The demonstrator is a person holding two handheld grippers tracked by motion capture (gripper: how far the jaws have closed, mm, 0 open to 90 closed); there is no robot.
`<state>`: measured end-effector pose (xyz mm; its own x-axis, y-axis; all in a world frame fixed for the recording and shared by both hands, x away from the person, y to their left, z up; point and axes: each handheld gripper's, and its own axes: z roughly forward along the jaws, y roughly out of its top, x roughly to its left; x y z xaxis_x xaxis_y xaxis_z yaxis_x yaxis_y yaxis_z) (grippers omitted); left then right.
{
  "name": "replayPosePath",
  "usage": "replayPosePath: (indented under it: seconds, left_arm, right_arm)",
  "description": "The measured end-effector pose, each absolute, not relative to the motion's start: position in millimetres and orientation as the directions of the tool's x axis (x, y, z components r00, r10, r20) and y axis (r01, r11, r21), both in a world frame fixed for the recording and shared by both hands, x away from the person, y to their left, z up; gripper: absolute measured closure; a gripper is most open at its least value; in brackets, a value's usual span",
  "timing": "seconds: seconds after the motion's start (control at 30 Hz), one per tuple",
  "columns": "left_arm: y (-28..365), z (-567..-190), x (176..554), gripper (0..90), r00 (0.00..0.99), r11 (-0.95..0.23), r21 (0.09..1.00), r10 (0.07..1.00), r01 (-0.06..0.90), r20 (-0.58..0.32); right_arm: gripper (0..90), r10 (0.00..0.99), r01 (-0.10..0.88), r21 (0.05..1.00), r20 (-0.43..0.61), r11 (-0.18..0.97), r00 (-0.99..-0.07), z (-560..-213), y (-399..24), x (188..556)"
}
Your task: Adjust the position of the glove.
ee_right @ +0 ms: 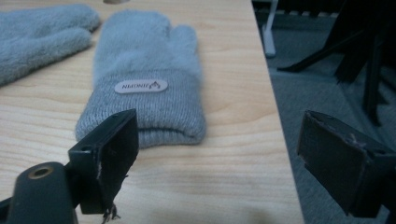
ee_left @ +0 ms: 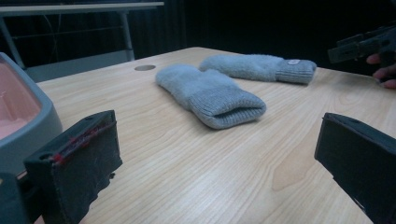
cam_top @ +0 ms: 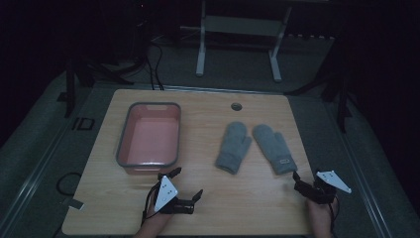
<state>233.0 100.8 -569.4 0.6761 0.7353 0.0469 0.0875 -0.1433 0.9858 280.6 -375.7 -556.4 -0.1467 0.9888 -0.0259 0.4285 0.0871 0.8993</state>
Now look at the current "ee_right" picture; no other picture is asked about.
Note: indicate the white stand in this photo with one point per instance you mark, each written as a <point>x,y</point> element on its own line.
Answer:
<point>269,31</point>

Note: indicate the black chair base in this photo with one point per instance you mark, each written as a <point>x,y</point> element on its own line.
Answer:
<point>364,53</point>

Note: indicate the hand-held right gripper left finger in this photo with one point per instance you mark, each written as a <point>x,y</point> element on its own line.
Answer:
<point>107,161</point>

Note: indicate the grey mitten with label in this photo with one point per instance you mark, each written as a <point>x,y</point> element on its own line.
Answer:
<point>146,71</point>

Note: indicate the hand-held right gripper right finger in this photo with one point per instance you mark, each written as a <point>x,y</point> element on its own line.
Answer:
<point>339,165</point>

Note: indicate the grey fluffy mitten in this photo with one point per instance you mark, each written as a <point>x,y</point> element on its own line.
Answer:
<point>37,37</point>

